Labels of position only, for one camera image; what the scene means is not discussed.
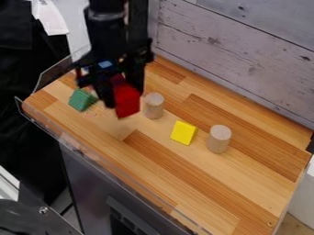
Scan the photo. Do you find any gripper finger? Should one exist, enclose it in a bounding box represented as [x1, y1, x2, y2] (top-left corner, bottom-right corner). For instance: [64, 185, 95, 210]
[123, 62, 146, 95]
[89, 71, 118, 109]

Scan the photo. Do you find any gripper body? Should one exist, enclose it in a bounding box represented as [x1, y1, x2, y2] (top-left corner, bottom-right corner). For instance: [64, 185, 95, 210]
[71, 38, 156, 89]

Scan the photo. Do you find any red arch block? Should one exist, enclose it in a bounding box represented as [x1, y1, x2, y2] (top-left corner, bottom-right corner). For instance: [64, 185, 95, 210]
[108, 73, 142, 119]

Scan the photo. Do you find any green triangle block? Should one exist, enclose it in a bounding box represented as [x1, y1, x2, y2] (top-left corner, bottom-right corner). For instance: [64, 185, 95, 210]
[67, 87, 100, 112]

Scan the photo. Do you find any yellow triangle block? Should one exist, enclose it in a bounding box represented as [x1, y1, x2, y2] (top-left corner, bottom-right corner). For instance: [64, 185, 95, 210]
[169, 119, 199, 146]

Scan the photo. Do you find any wooden cylinder block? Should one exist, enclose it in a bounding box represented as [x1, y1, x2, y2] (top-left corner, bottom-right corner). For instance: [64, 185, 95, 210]
[141, 92, 166, 120]
[206, 124, 233, 154]

